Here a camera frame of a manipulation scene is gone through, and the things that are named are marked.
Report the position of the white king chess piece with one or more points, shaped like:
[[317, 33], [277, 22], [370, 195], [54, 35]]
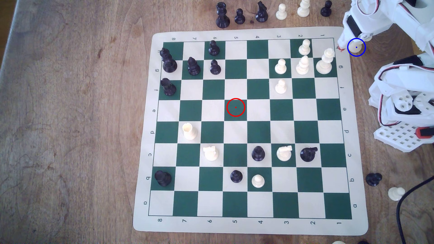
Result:
[[324, 64]]

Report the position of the white rook chess piece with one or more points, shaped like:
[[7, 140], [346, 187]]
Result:
[[189, 131]]

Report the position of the black knight chess piece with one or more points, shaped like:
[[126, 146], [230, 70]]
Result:
[[261, 13], [308, 154]]

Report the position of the white perforated base plate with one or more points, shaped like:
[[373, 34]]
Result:
[[400, 137]]

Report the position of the black king chess piece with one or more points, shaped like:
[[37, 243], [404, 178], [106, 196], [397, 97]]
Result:
[[169, 64]]

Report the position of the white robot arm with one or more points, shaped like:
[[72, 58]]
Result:
[[386, 81]]

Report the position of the black queen chess piece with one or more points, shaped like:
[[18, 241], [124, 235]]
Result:
[[222, 17]]

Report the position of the white pawn chess piece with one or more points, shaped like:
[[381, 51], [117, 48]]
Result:
[[280, 87], [281, 12], [304, 48], [280, 66], [396, 194], [354, 50], [258, 181]]

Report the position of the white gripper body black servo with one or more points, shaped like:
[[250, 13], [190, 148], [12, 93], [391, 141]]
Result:
[[353, 27]]

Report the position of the white bishop chess piece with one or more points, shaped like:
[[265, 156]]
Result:
[[302, 66], [303, 9]]

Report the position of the black pawn chess piece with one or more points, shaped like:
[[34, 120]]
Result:
[[215, 67], [236, 176], [213, 49], [326, 10], [258, 153], [239, 17]]

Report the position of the green white chess mat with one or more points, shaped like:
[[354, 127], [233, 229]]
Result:
[[237, 135]]

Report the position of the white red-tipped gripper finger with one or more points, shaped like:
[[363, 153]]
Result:
[[342, 44], [367, 36]]

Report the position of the white knight chess piece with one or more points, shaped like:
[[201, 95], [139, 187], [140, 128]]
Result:
[[210, 153], [284, 153]]

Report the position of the red black clamp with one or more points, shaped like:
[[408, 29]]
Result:
[[423, 133]]

